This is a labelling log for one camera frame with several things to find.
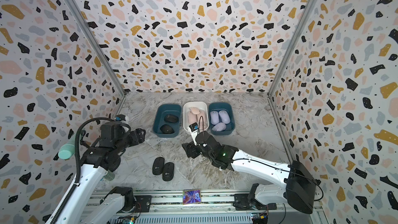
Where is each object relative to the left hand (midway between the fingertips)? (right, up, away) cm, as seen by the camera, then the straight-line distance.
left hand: (141, 132), depth 76 cm
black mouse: (+7, +5, +29) cm, 31 cm away
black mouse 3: (+6, -20, +7) cm, 22 cm away
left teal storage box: (0, +10, +33) cm, 34 cm away
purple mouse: (+40, 0, +23) cm, 46 cm away
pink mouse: (+23, +10, +30) cm, 40 cm away
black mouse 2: (+7, -2, +22) cm, 23 cm away
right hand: (+24, -5, -1) cm, 24 cm away
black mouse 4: (+12, -22, +6) cm, 25 cm away
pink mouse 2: (+22, +5, +28) cm, 35 cm away
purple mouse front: (+44, +6, +30) cm, 53 cm away
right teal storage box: (+46, +12, +31) cm, 57 cm away
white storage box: (+29, +13, +33) cm, 46 cm away
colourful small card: (+25, -31, -1) cm, 40 cm away
